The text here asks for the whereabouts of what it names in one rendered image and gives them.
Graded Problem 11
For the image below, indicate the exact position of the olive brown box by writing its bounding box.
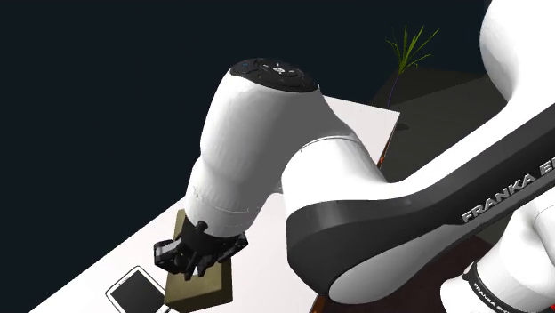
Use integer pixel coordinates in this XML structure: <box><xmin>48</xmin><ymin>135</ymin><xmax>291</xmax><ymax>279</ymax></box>
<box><xmin>164</xmin><ymin>209</ymin><xmax>234</xmax><ymax>313</ymax></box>

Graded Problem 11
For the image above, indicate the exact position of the white table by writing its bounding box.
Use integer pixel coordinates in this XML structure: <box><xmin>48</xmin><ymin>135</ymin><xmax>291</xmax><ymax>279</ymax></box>
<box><xmin>28</xmin><ymin>96</ymin><xmax>401</xmax><ymax>313</ymax></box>

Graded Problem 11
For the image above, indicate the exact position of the white tablet with black screen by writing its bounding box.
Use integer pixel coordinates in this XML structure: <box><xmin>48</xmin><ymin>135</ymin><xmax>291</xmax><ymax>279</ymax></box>
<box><xmin>105</xmin><ymin>265</ymin><xmax>175</xmax><ymax>313</ymax></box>

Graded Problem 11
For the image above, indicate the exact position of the green plant with thin leaves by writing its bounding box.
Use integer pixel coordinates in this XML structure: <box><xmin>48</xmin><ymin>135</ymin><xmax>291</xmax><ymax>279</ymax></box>
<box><xmin>384</xmin><ymin>24</ymin><xmax>440</xmax><ymax>110</ymax></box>

